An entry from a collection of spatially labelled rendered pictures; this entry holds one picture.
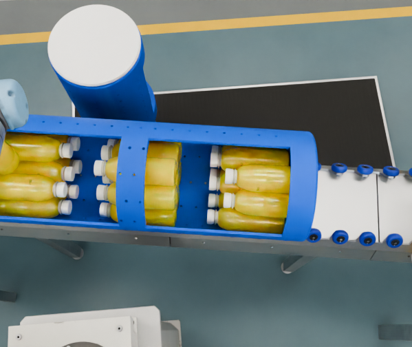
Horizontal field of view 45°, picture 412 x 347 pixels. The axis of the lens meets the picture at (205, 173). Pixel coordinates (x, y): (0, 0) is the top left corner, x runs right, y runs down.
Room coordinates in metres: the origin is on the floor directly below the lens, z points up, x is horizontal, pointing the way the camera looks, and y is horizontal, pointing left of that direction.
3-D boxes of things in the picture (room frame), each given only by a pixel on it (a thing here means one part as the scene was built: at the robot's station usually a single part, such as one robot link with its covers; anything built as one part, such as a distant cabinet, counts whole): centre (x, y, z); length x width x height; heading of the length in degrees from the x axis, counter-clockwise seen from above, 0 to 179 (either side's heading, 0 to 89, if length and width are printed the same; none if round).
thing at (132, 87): (0.81, 0.33, 0.59); 0.28 x 0.28 x 0.88
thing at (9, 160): (0.40, 0.50, 1.25); 0.07 x 0.07 x 0.19
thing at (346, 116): (0.88, -0.12, 0.07); 1.50 x 0.52 x 0.15; 95
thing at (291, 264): (0.28, -0.38, 0.31); 0.06 x 0.06 x 0.63; 86
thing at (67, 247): (0.34, 0.60, 0.31); 0.06 x 0.06 x 0.63; 86
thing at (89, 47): (0.81, 0.33, 1.03); 0.28 x 0.28 x 0.01
